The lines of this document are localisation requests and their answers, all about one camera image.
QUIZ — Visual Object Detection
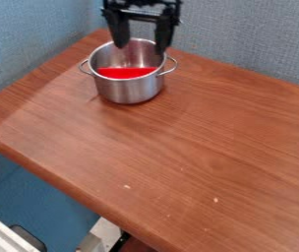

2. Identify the silver metal pot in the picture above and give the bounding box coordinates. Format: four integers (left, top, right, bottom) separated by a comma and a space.
79, 38, 179, 104

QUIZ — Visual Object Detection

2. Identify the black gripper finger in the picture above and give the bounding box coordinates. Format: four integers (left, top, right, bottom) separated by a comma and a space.
103, 9, 130, 48
155, 9, 181, 54

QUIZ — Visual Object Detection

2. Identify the white table leg bracket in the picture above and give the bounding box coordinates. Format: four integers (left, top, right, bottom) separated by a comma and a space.
76, 218, 122, 252

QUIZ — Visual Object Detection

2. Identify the red flat object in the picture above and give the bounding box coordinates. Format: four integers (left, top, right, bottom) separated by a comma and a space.
99, 67, 158, 79

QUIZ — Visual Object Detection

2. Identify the white ribbed radiator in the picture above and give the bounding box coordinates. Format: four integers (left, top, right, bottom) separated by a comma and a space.
0, 208, 32, 252

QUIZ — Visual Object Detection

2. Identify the black box on floor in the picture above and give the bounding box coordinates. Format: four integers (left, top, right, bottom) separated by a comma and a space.
9, 224, 47, 252

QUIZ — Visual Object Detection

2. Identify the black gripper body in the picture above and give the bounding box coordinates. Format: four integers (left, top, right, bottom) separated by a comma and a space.
103, 0, 183, 18

